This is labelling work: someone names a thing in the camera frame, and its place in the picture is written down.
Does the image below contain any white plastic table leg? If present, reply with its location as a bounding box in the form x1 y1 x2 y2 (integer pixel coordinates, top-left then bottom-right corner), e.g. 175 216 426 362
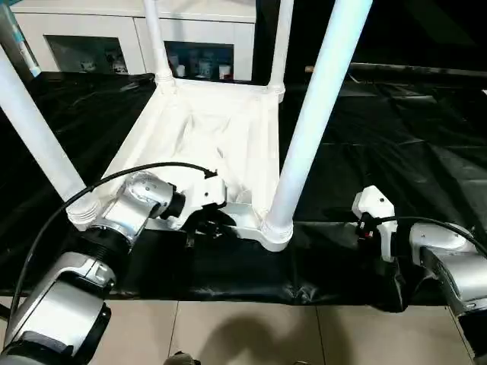
142 0 177 94
0 45 98 231
266 0 294 96
261 0 374 239

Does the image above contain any grey robot torso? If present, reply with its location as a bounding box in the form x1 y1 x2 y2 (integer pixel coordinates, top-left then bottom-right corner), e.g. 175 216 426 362
167 351 201 365

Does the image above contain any black mat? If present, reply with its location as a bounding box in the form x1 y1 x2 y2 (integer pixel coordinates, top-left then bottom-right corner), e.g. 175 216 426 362
0 62 487 313

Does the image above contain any black pole with tan tip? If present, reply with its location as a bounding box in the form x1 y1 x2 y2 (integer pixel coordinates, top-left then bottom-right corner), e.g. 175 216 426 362
304 62 487 83

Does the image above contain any white cabinet with glass doors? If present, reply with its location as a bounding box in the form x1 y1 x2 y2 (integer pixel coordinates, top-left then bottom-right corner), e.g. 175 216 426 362
9 0 256 83

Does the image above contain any black backdrop cloth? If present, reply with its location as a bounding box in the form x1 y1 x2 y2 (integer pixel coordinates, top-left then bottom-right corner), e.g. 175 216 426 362
253 0 487 77

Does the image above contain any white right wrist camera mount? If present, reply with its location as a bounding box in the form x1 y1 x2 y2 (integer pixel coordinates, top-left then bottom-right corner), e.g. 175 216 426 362
352 185 399 263

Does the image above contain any white plastic table top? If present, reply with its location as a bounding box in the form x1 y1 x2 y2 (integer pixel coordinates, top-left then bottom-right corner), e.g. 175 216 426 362
66 74 296 252

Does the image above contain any teal white striped pole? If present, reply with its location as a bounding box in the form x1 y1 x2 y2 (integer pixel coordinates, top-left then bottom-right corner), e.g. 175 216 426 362
5 0 41 77

